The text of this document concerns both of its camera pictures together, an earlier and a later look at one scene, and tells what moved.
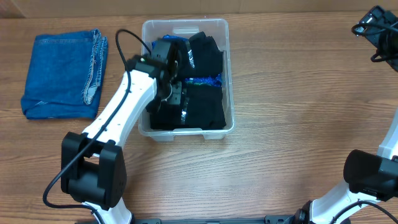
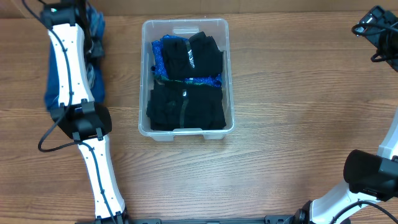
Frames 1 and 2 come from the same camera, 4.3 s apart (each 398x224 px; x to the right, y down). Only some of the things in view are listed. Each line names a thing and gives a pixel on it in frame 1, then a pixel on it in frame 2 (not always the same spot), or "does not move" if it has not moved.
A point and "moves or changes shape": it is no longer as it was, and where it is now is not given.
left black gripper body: x=175 y=94 → x=94 y=47
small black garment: x=163 y=116 does not move
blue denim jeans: x=64 y=75 moves or changes shape
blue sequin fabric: x=215 y=79 does not move
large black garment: x=202 y=108 does not move
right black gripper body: x=374 y=23 does not move
